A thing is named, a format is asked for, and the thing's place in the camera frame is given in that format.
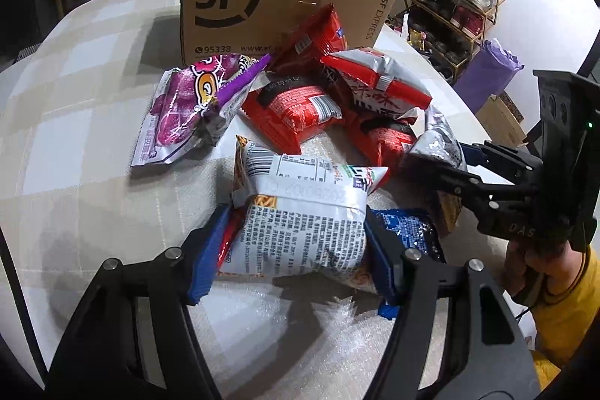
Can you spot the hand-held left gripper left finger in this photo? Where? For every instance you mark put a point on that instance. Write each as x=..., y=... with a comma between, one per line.
x=206, y=262

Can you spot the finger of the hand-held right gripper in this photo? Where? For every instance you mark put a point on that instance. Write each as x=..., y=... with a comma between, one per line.
x=468, y=187
x=497, y=158

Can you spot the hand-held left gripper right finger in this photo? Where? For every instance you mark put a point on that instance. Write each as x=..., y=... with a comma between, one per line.
x=380, y=269

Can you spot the silver black snack packet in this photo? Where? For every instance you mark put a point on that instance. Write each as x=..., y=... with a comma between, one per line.
x=436, y=147

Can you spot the white snack packet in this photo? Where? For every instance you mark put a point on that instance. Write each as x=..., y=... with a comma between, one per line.
x=300, y=217

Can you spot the small red barcode snack packet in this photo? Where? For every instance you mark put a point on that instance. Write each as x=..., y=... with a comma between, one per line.
x=286, y=114

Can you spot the red triangular snack packet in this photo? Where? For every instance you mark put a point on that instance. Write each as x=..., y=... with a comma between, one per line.
x=314, y=39

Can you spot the brown cardboard box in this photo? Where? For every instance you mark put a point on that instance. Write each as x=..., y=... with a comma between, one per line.
x=220, y=6

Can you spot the person's right hand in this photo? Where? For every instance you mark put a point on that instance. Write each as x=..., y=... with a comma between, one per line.
x=553, y=262

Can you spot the small cardboard box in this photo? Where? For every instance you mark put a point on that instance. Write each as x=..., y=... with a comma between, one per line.
x=501, y=123

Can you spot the blue snack packet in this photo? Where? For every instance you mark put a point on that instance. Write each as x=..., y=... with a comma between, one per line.
x=412, y=231

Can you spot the purple bag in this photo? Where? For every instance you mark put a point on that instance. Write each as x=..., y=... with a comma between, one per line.
x=487, y=72

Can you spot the red black snack packet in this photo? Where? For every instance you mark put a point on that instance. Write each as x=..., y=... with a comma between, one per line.
x=379, y=140

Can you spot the red and silver snack packet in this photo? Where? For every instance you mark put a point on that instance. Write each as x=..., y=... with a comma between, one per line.
x=375, y=76

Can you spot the wooden shoe rack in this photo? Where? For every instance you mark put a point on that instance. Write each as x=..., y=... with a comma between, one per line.
x=498, y=8

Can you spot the purple snack packet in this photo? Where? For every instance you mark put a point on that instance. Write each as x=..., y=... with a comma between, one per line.
x=183, y=109

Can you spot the striped floor mat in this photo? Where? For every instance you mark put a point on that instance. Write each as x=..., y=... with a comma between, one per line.
x=27, y=52

